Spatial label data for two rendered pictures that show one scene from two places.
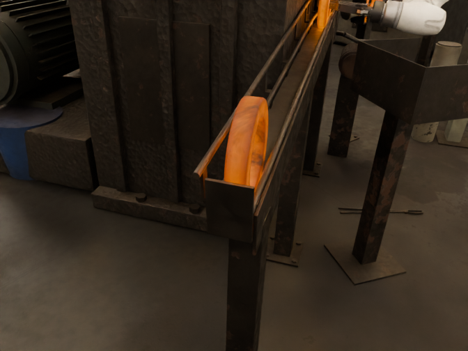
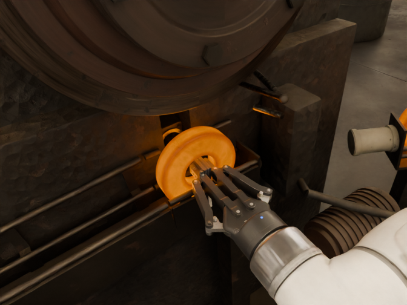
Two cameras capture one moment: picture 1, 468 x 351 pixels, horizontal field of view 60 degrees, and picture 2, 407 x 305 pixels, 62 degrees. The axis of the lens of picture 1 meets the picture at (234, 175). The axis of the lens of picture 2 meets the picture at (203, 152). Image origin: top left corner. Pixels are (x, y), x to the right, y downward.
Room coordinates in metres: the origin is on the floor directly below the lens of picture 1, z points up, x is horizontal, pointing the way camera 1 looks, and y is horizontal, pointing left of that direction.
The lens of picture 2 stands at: (1.30, -0.67, 1.14)
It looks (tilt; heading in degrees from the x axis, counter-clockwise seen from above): 38 degrees down; 45
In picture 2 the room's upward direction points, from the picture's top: 5 degrees counter-clockwise
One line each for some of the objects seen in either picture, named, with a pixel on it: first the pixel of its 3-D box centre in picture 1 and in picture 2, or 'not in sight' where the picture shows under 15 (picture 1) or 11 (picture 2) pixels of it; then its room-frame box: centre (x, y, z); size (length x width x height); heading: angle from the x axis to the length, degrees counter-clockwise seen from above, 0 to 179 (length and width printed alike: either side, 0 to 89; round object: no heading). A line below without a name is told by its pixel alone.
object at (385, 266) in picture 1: (390, 173); not in sight; (1.05, -0.47, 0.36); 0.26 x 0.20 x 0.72; 19
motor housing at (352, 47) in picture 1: (346, 101); (337, 273); (1.91, -0.54, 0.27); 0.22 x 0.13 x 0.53; 164
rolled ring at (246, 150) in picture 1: (248, 153); not in sight; (0.58, -0.02, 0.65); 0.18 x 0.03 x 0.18; 167
